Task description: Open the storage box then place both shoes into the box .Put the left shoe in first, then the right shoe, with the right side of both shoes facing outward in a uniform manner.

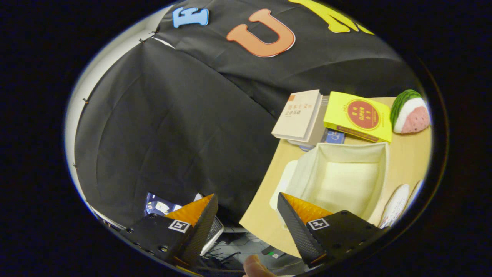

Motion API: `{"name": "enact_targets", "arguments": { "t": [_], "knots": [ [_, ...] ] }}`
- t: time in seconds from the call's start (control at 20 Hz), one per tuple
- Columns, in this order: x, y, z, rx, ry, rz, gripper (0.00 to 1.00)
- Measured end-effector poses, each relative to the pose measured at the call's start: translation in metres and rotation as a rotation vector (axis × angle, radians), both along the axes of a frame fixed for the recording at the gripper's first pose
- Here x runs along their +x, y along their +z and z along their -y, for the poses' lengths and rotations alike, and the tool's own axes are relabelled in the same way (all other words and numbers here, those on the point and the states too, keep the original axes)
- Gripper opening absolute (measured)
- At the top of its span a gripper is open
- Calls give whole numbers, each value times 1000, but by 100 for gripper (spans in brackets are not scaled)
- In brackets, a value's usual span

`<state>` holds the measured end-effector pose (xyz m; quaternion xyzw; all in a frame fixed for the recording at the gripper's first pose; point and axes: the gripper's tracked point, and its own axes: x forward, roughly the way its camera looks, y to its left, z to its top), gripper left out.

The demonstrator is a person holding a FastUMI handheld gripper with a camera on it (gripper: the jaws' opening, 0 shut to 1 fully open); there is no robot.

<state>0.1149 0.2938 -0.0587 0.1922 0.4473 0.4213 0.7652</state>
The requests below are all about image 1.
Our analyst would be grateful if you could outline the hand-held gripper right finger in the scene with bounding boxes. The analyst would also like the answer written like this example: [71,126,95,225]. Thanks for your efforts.
[277,192,389,269]

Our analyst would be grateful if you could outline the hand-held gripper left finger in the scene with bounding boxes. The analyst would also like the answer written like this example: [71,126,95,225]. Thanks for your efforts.
[119,194,219,268]

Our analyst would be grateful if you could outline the cream fabric storage box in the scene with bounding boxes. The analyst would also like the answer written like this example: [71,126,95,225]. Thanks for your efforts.
[269,142,390,224]

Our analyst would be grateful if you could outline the white canvas shoe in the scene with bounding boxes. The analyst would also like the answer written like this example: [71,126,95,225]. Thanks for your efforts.
[409,179,424,210]
[378,184,411,229]

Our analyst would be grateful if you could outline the white laptop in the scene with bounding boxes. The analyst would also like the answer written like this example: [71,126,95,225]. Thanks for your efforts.
[200,215,224,256]

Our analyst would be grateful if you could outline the computer monitor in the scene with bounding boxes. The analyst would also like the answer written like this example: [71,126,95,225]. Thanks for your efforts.
[144,192,183,217]

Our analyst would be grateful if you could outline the grey book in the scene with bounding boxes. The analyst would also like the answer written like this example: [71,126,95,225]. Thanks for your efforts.
[288,95,332,151]

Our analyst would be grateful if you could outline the blue book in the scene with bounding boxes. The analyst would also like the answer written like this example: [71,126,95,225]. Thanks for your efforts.
[299,128,346,152]

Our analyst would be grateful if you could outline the yellow book with red circle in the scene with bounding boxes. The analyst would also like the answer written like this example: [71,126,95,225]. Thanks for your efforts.
[323,91,393,143]

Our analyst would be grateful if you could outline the watermelon slice plush toy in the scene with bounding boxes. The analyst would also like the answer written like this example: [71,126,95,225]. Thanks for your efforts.
[390,89,431,134]

